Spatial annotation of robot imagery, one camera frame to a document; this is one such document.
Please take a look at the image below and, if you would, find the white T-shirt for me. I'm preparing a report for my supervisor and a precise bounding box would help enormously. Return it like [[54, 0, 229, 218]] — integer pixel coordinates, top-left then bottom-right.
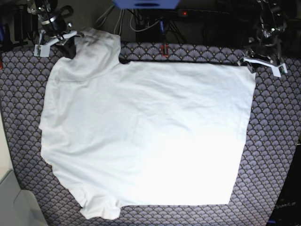
[[39, 29, 255, 220]]

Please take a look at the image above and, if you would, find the black power strip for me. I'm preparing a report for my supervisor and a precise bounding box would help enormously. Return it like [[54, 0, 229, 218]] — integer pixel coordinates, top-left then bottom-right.
[[175, 8, 229, 18]]

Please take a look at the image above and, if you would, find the grey looped cable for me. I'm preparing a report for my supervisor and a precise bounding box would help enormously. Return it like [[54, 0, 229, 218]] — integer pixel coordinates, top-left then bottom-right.
[[95, 7, 125, 37]]

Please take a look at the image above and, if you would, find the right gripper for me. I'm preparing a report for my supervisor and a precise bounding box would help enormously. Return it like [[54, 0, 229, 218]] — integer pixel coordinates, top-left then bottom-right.
[[48, 14, 76, 59]]

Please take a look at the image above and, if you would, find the blue box overhead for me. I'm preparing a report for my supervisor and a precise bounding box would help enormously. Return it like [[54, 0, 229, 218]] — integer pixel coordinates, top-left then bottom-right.
[[113, 0, 180, 9]]

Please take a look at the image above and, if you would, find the black box under table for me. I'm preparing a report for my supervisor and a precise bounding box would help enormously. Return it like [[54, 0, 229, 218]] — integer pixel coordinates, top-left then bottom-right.
[[135, 24, 163, 43]]

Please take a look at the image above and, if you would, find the grey plastic bin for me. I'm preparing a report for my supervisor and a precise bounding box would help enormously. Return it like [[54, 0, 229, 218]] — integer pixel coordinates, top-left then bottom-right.
[[0, 170, 47, 226]]

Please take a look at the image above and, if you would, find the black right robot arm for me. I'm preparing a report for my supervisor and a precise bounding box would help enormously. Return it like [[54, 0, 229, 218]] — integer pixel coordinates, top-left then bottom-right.
[[27, 0, 78, 59]]

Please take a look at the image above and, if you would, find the patterned purple table cloth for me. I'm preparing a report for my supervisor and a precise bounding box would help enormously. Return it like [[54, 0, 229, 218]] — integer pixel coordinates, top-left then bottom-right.
[[0, 48, 301, 226]]

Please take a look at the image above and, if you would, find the red black table clamp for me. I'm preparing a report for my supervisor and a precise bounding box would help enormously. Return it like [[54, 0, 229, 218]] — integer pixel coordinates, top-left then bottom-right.
[[161, 44, 169, 57]]

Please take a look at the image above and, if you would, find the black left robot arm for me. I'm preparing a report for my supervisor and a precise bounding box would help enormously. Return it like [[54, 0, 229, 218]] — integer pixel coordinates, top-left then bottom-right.
[[243, 0, 287, 78]]

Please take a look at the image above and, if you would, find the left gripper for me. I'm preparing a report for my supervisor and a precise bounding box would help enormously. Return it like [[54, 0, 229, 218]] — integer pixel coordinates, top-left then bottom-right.
[[246, 37, 282, 73]]

